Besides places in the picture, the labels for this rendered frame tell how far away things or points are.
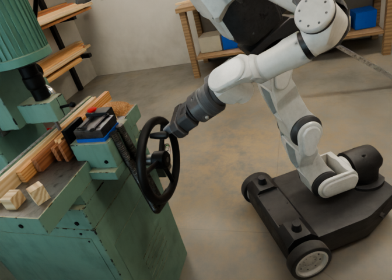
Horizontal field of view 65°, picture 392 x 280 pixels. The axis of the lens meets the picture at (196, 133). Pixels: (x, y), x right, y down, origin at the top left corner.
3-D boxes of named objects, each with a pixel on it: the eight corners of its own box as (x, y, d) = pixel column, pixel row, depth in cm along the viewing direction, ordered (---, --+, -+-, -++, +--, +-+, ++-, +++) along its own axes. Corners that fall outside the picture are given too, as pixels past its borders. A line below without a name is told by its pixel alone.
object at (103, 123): (105, 141, 88) (98, 125, 86) (74, 143, 92) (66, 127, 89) (125, 118, 99) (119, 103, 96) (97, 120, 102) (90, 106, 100)
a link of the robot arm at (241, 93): (226, 120, 86) (258, 99, 80) (200, 110, 79) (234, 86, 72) (216, 88, 91) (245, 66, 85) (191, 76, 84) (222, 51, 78)
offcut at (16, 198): (26, 199, 83) (19, 189, 82) (17, 209, 80) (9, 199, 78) (16, 199, 85) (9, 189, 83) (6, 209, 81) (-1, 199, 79)
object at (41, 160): (42, 171, 94) (35, 159, 91) (38, 171, 95) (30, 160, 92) (86, 128, 113) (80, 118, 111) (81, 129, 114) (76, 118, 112)
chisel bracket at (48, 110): (60, 125, 99) (49, 102, 95) (28, 128, 104) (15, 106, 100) (74, 114, 105) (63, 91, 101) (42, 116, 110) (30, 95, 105)
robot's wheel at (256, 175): (240, 202, 186) (270, 194, 190) (244, 207, 182) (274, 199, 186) (240, 175, 177) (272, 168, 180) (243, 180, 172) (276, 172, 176)
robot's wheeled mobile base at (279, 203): (342, 166, 191) (343, 121, 174) (414, 226, 146) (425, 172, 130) (248, 202, 184) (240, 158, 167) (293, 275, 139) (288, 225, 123)
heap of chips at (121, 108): (124, 115, 115) (121, 107, 113) (94, 118, 120) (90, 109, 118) (134, 104, 122) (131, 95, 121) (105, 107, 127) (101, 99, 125)
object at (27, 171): (27, 182, 91) (20, 172, 89) (21, 182, 91) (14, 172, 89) (112, 98, 133) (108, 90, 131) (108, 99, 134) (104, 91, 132)
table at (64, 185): (79, 238, 75) (68, 221, 72) (-11, 231, 85) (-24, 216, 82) (163, 114, 123) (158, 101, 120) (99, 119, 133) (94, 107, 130)
